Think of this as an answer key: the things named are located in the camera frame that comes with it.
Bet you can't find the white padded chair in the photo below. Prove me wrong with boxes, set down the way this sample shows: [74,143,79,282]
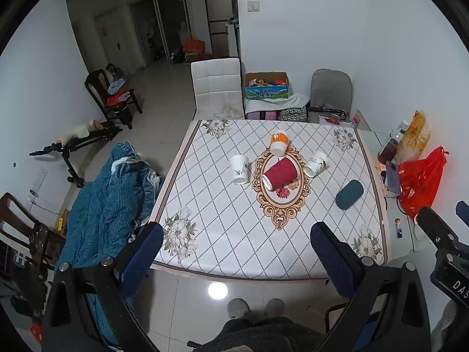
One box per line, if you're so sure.
[191,57,245,121]

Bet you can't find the yellow snack bag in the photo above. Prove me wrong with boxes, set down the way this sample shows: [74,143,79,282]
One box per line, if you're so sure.
[396,110,431,164]

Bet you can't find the white side table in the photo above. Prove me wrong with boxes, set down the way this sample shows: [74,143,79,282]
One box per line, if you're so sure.
[318,109,427,254]

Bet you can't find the red plastic bag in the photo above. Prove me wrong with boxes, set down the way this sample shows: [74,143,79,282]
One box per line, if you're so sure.
[397,146,448,219]

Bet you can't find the orange and white cup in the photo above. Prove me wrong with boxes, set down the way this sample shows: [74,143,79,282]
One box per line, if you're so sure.
[270,132,290,157]

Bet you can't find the pink storage box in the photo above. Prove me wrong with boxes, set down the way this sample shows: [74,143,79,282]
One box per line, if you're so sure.
[246,110,278,121]

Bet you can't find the dark teal oval case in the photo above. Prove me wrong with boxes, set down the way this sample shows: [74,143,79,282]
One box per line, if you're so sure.
[335,179,365,211]

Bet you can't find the blue quilted jacket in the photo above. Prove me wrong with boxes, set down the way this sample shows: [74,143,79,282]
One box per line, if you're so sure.
[54,140,166,346]

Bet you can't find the dark wooden armchair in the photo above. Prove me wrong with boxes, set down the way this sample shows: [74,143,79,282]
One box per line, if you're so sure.
[0,192,67,269]

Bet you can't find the diamond pattern floral tablecloth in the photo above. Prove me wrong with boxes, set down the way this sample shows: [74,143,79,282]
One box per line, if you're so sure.
[150,118,390,281]

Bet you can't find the grey slipper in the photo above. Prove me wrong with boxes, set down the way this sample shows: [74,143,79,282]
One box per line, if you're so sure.
[264,298,286,318]
[227,298,252,319]

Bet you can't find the plain white paper cup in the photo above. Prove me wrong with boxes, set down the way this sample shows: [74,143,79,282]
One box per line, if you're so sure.
[230,154,250,185]

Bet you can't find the white cloth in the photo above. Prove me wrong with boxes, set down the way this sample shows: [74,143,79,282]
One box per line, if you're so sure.
[244,93,310,114]

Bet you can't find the jar with brown contents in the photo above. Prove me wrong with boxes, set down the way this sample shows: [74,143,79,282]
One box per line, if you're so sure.
[377,139,399,165]

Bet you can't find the clear plastic bottle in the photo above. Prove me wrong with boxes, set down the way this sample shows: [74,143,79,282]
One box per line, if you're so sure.
[390,119,410,144]

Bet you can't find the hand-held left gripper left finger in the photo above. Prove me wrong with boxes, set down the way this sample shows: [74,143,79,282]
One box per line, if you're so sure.
[42,222,165,352]

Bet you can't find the grey office chair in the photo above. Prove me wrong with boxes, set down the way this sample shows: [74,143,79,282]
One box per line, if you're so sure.
[306,68,353,124]

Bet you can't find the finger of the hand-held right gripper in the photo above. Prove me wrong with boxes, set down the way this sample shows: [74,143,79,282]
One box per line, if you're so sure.
[455,200,469,226]
[418,207,461,252]

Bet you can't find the white cup with leaf print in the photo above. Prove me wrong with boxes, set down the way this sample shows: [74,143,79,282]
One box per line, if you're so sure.
[304,150,328,177]

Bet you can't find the refrigerator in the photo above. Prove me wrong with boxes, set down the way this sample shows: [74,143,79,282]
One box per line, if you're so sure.
[203,0,237,59]

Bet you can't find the red paper cup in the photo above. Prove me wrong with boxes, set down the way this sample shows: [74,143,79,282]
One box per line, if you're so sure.
[261,157,297,192]

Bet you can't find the patterned bag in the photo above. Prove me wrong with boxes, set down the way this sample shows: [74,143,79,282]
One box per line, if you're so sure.
[277,106,309,122]

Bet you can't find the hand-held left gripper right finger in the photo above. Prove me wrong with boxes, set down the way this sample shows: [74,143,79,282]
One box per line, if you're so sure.
[310,221,433,352]

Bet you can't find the dark wooden chair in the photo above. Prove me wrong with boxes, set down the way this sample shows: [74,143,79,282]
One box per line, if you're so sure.
[84,69,144,130]

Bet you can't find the cardboard box with blue print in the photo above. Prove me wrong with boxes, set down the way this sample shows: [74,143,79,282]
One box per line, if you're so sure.
[244,72,291,100]

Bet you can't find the black exercise bench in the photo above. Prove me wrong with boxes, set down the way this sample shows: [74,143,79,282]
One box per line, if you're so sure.
[29,119,124,189]

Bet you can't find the person's legs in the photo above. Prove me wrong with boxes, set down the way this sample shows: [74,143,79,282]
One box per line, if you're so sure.
[214,316,325,352]

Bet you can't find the pile of clothes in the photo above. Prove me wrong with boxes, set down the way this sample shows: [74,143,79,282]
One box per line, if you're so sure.
[106,63,135,106]

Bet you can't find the person's right forearm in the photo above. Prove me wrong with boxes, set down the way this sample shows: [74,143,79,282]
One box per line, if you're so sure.
[430,299,469,352]

